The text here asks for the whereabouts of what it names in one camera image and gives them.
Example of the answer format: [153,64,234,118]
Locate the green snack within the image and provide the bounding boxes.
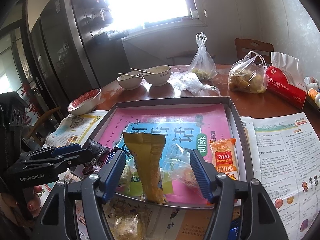
[116,162,174,197]

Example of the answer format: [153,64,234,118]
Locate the orange snack packet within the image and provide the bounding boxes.
[210,138,239,180]

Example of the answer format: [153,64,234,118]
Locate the dark small snack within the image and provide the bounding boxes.
[82,139,111,177]

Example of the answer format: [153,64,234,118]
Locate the yellow wafer snack clear wrap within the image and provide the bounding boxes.
[161,144,199,189]

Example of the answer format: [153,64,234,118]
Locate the gold yellow snack packet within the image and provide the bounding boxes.
[123,132,167,204]

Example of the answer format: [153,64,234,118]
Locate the blue snack packet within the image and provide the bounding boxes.
[227,218,241,240]

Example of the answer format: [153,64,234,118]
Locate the clear bag with round cake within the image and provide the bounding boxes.
[113,211,148,240]

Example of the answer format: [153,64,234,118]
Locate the person's left hand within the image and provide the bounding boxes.
[0,184,43,221]

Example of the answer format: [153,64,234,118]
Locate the left newspaper sheet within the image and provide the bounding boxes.
[39,110,108,239]

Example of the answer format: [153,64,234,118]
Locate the red rimmed white bowl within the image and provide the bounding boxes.
[67,88,101,116]

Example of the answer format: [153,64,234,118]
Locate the front orange newspaper sheet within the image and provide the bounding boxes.
[103,198,213,239]

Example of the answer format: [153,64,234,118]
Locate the right newspaper sheet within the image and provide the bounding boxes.
[241,113,319,239]

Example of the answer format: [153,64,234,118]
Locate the grey cardboard box lid tray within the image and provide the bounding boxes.
[68,96,255,209]

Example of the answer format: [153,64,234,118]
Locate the dark refrigerator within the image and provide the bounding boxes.
[30,0,100,115]

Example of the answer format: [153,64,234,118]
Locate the white bowl left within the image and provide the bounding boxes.
[117,71,142,90]

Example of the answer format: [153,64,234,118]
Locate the chopstick on left bowl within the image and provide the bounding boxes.
[118,73,143,79]

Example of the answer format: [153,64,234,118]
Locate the chopstick on bowl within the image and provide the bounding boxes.
[118,73,143,79]
[130,68,155,75]

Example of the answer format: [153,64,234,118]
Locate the crumpled clear plastic wrap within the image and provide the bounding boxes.
[172,73,221,96]

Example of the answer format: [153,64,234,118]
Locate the red tissue pack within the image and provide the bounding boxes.
[266,51,307,110]

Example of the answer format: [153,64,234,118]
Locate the plastic bag of pastries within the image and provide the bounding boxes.
[228,51,268,94]

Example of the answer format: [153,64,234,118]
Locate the chopstick on right bowl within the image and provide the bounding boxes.
[130,68,155,75]

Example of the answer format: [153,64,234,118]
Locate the tied clear plastic bag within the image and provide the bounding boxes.
[189,32,218,81]

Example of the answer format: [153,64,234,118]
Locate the white bowl right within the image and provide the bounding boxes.
[142,65,171,86]

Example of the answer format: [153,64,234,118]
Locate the white orange pill bottle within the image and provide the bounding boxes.
[308,88,320,108]

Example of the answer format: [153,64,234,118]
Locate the white rabbit figurine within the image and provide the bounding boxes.
[304,76,319,92]

